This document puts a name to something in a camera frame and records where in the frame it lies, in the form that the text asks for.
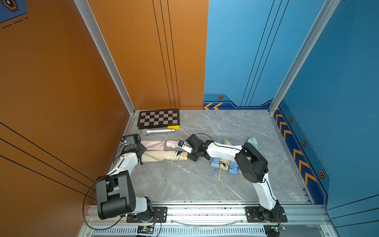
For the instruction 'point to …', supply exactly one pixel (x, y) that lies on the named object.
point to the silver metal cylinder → (153, 131)
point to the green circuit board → (146, 229)
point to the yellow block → (176, 127)
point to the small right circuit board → (277, 228)
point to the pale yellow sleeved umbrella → (224, 165)
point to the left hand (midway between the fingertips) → (139, 146)
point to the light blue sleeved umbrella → (215, 162)
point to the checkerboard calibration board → (158, 118)
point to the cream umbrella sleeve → (154, 155)
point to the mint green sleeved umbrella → (253, 141)
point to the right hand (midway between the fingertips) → (191, 151)
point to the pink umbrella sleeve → (154, 145)
